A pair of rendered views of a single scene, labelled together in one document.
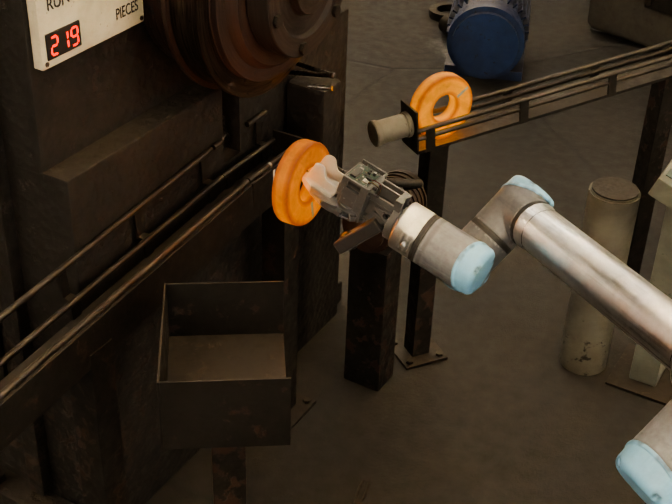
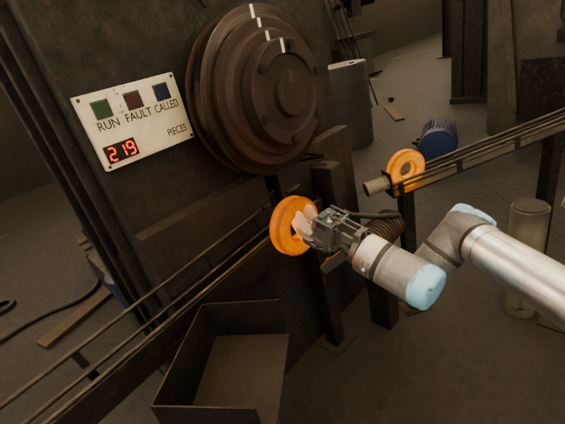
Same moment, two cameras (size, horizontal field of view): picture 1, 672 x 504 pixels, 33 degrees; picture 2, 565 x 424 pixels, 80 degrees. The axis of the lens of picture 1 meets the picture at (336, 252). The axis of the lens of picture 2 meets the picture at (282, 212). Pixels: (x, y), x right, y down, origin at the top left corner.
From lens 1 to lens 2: 122 cm
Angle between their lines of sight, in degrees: 20
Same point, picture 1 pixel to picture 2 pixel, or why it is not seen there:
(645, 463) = not seen: outside the picture
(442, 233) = (394, 259)
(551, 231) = (500, 251)
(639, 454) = not seen: outside the picture
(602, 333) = not seen: hidden behind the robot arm
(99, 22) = (154, 138)
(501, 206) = (447, 230)
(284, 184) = (275, 229)
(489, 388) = (458, 328)
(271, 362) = (276, 360)
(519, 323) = (472, 284)
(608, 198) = (527, 212)
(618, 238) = (537, 236)
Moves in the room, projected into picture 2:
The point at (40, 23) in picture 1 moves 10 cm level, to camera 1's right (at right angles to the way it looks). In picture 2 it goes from (95, 140) to (128, 134)
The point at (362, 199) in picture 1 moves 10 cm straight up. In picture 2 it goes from (328, 235) to (320, 195)
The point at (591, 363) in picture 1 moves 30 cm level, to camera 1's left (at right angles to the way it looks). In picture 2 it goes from (525, 312) to (446, 310)
